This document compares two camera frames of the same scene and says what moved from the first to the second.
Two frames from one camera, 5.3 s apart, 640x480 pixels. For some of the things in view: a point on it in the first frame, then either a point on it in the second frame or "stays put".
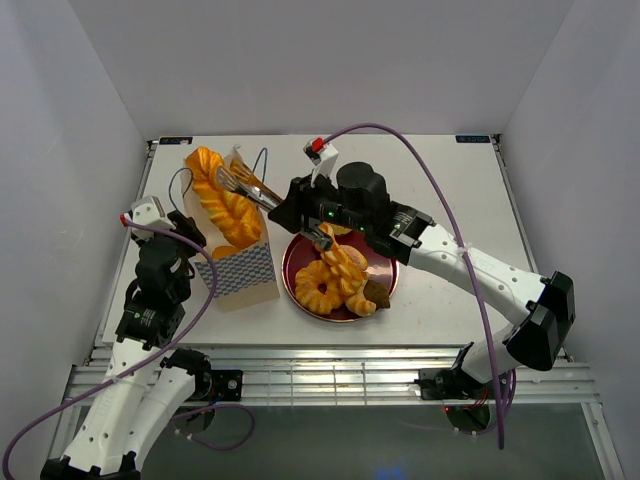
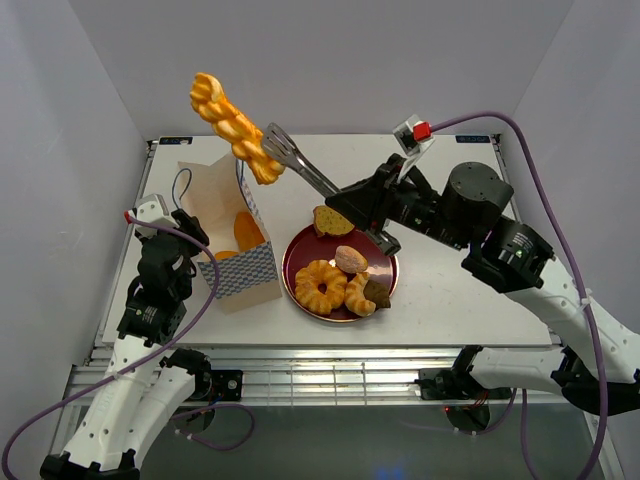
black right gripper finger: (288, 213) to (360, 201)
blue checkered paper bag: (249, 276) stays put
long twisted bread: (235, 215) to (245, 136)
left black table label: (174, 140) stays put
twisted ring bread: (307, 290) stays put
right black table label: (472, 139) stays put
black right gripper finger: (324, 242) to (388, 245)
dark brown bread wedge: (377, 293) stays put
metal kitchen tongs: (241, 180) to (277, 144)
